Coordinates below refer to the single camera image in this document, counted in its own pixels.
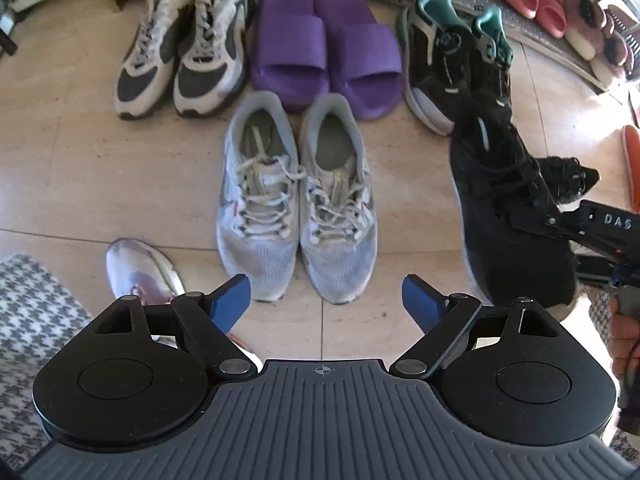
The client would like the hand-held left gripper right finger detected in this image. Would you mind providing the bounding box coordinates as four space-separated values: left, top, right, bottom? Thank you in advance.
389 274 561 382

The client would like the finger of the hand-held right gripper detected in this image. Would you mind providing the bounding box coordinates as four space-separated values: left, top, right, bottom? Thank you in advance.
509 210 575 243

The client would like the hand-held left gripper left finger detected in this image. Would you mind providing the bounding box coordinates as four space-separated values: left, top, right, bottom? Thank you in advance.
95 274 258 382

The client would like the black sneaker white sole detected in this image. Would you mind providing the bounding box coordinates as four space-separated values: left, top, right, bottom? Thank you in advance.
446 107 582 322
536 156 601 208

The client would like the grey mesh sneaker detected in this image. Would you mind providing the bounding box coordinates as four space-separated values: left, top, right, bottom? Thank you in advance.
215 91 307 304
298 93 379 306

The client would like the black teal-lined sneaker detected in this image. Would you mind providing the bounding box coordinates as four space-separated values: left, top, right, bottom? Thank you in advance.
396 0 483 137
469 4 516 113

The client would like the purple slipper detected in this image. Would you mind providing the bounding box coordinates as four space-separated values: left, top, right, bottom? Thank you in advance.
250 0 332 109
314 0 404 122

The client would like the white and black sneaker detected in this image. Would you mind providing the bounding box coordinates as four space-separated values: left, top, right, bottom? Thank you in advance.
114 0 197 122
173 0 251 121

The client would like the person's right hand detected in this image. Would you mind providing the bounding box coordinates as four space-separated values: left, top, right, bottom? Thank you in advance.
606 307 640 387

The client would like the orange slipper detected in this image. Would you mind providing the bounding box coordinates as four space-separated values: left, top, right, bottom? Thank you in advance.
620 124 640 214

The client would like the person's left sneaker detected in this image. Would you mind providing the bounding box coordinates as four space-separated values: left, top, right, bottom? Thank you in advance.
105 238 252 357

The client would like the pink furry slipper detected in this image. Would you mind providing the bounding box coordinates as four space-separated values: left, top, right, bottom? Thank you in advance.
564 0 609 62
590 21 634 89

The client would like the left houndstooth trouser leg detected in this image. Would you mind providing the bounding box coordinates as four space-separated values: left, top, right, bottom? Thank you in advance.
0 254 95 443

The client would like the houndstooth trouser leg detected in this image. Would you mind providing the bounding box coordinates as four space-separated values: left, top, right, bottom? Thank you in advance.
605 427 640 461
0 254 95 443

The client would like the right houndstooth trouser leg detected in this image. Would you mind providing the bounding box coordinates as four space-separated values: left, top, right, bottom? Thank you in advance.
605 427 640 461

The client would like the brown slipper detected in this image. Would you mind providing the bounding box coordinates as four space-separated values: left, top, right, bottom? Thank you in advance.
606 4 640 80

